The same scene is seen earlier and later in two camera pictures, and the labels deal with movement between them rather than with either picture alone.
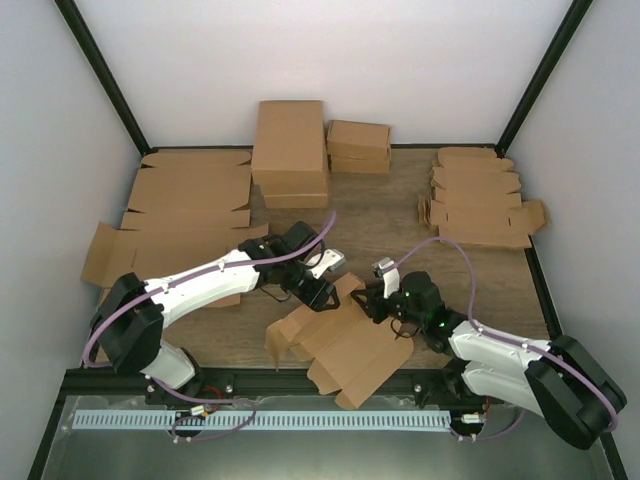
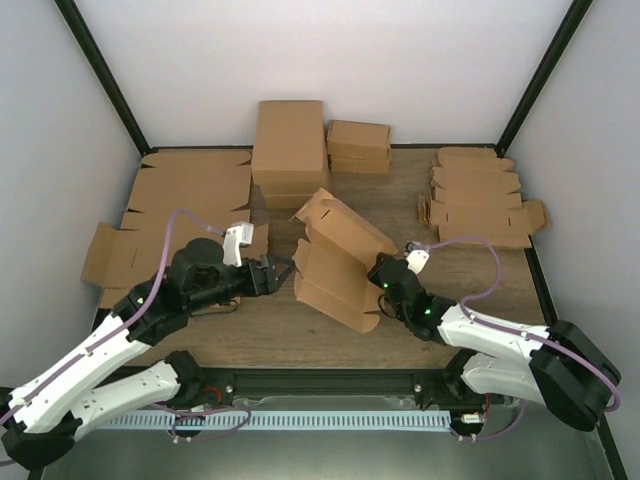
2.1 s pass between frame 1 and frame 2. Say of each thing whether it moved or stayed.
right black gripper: moved
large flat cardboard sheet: stayed
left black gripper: moved
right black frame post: stayed
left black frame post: stayed
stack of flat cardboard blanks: stayed
